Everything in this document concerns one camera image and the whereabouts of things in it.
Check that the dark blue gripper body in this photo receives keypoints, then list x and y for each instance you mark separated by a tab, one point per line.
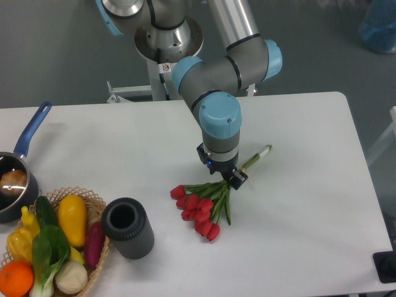
224	163

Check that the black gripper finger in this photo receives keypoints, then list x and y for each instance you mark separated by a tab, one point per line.
235	179

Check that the red tulip bouquet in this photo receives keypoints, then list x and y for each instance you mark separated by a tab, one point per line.
204	204

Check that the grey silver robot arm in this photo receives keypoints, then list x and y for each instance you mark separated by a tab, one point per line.
208	89

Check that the dark grey ribbed vase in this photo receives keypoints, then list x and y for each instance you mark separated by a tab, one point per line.
125	222

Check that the woven wicker basket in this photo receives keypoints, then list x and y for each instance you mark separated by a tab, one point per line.
95	207

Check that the purple eggplant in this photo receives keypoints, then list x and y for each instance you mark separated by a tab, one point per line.
93	244

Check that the yellow squash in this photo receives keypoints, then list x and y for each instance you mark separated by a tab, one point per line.
72	218

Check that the black device at edge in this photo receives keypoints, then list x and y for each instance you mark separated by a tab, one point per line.
385	266

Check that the yellow banana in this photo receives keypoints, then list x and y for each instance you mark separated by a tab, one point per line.
76	256

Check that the dark green cucumber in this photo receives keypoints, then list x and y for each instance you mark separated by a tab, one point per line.
45	212

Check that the beige garlic bulb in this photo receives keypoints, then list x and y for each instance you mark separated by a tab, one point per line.
71	278

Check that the green bok choy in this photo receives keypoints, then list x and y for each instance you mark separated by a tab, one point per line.
50	250

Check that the blue plastic bag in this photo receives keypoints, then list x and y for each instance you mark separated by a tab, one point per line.
377	30

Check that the small yellow gourd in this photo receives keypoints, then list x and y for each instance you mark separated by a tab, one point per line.
30	221

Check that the brown bread bun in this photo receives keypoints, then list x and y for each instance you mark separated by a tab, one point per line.
13	183

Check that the yellow bell pepper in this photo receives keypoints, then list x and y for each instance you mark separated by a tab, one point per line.
20	245

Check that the orange fruit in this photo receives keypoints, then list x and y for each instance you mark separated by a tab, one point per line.
16	278

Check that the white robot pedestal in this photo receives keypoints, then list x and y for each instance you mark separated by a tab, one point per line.
154	80

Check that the blue handled saucepan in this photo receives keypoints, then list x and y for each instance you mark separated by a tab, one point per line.
11	205

